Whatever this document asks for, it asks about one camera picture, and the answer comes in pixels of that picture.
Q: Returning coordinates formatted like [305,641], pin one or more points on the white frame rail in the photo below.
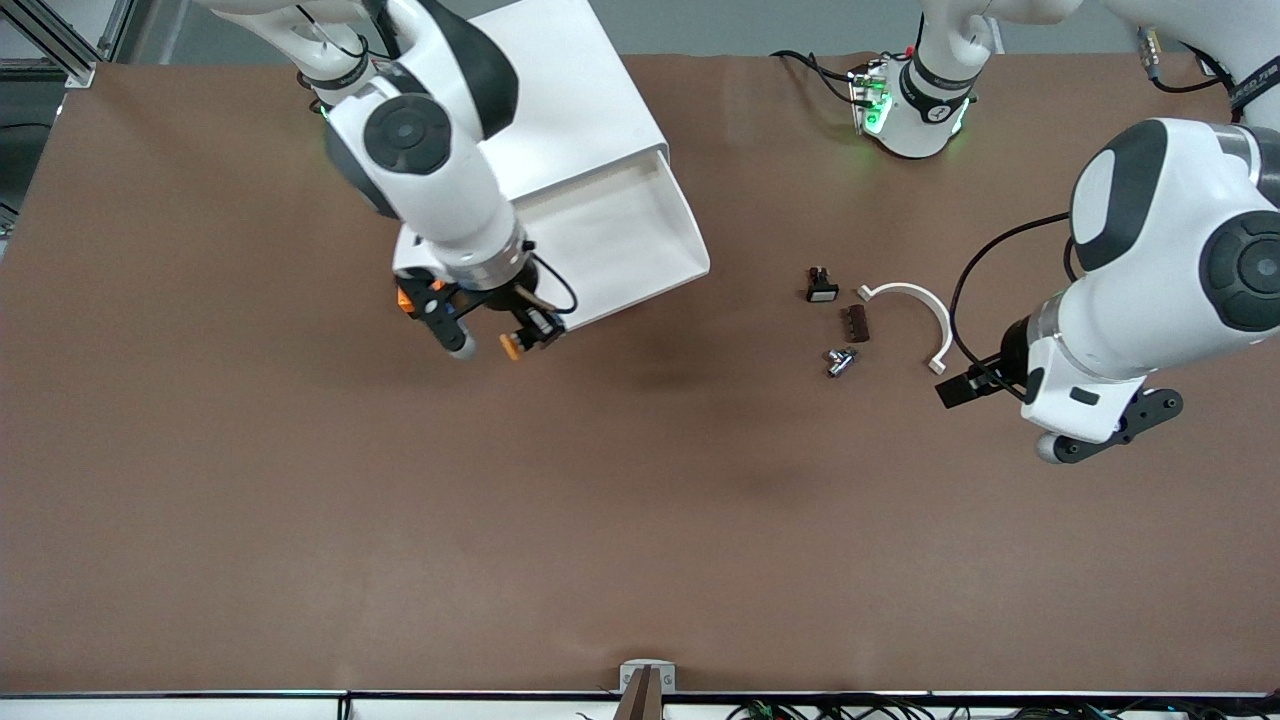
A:
[200,706]

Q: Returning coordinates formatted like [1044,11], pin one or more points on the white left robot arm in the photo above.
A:
[1150,250]

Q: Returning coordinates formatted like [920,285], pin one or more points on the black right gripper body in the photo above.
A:
[508,298]

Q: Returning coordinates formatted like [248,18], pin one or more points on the aluminium frame profile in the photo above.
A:
[60,35]

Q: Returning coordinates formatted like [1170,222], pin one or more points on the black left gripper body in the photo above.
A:
[1011,354]

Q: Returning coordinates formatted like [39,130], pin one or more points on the orange push button blue block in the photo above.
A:
[510,347]

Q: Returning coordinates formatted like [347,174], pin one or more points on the orange button box with hole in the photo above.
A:
[405,298]

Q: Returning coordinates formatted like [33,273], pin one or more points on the small metal connector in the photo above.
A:
[840,361]

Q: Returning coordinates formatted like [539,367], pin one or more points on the black switch with white face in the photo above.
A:
[822,287]

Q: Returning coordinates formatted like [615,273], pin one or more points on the white curved plastic arc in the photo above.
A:
[915,290]

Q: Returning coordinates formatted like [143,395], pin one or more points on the grey table edge bracket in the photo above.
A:
[630,675]

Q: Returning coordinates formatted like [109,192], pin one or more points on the brown terminal block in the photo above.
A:
[858,324]

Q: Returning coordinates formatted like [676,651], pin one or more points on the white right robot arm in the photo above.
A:
[440,170]

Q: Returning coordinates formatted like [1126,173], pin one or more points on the white drawer cabinet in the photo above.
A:
[570,90]

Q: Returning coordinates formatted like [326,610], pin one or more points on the white plastic drawer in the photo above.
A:
[620,230]

